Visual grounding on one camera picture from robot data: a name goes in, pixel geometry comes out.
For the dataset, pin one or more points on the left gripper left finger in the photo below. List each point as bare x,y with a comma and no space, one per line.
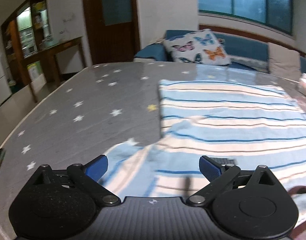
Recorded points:
97,167

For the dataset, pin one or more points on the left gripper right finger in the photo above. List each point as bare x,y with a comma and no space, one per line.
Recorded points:
210,168

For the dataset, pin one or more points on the blue white striped sweater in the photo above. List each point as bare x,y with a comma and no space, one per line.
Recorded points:
230,122

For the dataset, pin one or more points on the blue sofa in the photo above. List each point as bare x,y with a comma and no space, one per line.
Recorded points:
245,53

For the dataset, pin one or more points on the butterfly print pillow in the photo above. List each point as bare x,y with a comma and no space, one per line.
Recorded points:
200,47

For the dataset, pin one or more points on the beige cushion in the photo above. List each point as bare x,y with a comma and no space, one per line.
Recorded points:
283,62

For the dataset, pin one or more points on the dark wooden cabinet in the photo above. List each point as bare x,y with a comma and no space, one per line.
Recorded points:
27,39

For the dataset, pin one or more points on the dark wooden door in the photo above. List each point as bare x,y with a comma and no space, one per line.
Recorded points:
112,30

